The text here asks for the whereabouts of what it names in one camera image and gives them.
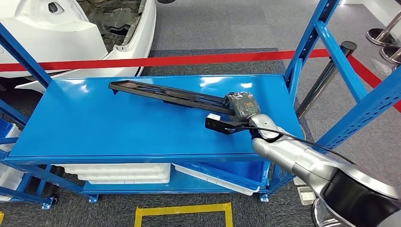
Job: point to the blue metal shelf rack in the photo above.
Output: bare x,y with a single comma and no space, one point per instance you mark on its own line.
28,195
94,131

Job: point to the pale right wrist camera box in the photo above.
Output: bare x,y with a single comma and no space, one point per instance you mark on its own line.
213,116

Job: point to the white plastic tray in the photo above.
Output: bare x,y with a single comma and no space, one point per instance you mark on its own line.
119,168
125,176
125,181

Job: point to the long black plastic part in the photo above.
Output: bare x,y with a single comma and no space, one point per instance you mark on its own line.
163,93

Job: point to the white car body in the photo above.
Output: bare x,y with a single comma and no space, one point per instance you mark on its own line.
47,37

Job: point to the chrome stanchion post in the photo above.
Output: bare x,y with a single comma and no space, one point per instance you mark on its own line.
391,55
380,37
319,216

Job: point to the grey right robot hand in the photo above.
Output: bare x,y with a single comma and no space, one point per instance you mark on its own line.
242,106

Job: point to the stanchion post with black cap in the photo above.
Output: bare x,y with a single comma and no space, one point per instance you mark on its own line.
325,75

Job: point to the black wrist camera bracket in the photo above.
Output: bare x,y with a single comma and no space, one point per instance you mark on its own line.
219,126

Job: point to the metal floor socket plate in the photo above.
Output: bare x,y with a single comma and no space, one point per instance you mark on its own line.
299,181
306,195

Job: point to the white plastic bin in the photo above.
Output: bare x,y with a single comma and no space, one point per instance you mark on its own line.
9,177
216,181

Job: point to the yellow floor tape square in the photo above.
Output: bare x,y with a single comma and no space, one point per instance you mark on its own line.
1,217
184,209

